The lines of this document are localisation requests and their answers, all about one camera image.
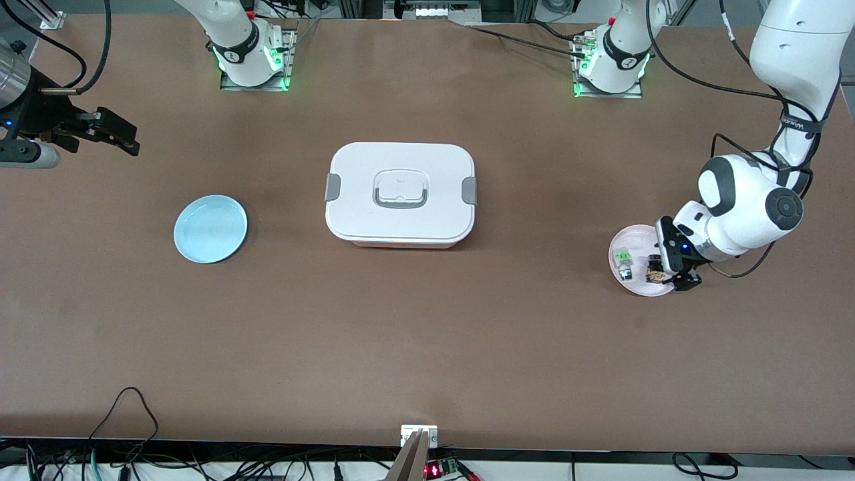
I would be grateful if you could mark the black device with white light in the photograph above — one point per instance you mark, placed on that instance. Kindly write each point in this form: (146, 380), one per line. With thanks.
(431, 11)

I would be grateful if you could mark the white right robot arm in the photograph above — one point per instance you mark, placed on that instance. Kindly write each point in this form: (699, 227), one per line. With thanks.
(234, 33)

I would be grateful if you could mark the aluminium frame post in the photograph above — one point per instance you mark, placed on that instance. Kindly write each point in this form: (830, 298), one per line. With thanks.
(52, 19)

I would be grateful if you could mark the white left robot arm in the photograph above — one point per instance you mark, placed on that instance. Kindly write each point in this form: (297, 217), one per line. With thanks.
(795, 40)

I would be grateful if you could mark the green push-button switch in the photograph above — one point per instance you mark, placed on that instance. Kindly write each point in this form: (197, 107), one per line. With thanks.
(624, 264)

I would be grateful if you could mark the grey metal mounting bar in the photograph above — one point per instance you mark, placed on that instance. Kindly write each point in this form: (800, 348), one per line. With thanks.
(411, 461)

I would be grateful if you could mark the light blue plate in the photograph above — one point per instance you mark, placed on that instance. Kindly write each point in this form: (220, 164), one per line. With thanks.
(210, 229)

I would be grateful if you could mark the circuit board with red LED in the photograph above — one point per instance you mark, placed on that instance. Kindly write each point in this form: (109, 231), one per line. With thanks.
(437, 469)

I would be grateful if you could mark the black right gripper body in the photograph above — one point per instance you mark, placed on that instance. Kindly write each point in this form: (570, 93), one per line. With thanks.
(48, 113)

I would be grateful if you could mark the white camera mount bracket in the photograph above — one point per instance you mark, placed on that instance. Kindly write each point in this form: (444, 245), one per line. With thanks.
(409, 433)

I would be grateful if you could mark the pale pink plate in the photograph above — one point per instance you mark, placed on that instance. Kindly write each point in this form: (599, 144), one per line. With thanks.
(634, 240)

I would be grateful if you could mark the white lunch box grey clips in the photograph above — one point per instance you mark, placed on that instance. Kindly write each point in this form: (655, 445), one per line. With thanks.
(399, 194)

